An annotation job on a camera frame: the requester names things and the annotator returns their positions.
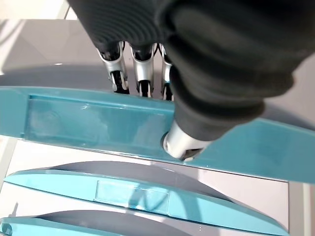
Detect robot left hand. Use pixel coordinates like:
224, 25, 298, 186
66, 0, 315, 162

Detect blue front drawer with medicines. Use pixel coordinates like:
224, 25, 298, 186
0, 63, 315, 185

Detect white medical cart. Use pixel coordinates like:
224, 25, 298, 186
0, 140, 315, 236

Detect blue front cart drawer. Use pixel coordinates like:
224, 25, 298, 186
0, 209, 191, 236
3, 161, 292, 236

